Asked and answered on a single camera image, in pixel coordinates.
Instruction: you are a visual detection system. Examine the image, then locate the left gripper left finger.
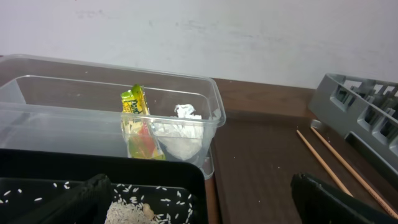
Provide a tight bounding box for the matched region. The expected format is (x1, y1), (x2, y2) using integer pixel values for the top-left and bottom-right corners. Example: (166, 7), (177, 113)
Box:
(10, 174), (111, 224)

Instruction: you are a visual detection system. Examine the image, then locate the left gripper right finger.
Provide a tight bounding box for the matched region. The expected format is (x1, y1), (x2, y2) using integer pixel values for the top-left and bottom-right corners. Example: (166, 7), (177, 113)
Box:
(290, 173), (397, 224)

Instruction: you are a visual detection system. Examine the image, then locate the pile of rice waste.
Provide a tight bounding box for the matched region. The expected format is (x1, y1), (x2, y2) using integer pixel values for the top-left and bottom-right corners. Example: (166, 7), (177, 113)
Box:
(0, 182), (194, 224)

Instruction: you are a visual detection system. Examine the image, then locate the wooden chopstick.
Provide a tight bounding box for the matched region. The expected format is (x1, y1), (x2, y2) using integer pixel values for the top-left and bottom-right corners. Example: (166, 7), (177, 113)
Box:
(311, 127), (397, 218)
(296, 130), (353, 197)

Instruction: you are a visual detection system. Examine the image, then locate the green orange snack wrapper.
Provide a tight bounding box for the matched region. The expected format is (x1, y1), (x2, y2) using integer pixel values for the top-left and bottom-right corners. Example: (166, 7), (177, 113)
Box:
(121, 84), (166, 161)

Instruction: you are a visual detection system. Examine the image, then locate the white tissue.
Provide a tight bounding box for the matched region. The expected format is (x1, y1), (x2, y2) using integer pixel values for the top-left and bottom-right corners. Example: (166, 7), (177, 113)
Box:
(152, 123), (204, 161)

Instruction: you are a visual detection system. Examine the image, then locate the grey dishwasher rack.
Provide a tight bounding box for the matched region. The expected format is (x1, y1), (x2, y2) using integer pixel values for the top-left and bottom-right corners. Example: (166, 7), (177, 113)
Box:
(308, 73), (397, 188)

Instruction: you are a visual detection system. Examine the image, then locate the clear plastic waste bin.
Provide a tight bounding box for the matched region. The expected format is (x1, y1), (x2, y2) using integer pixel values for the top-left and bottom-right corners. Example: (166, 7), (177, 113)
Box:
(1, 55), (226, 178)

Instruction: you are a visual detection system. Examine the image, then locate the black plastic tray bin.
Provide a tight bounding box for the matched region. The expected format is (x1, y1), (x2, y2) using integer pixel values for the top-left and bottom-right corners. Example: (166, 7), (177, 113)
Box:
(1, 149), (208, 223)

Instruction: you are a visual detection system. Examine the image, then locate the dark brown serving tray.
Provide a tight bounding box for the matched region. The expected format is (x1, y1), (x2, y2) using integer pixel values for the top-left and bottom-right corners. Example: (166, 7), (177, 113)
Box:
(211, 110), (397, 223)

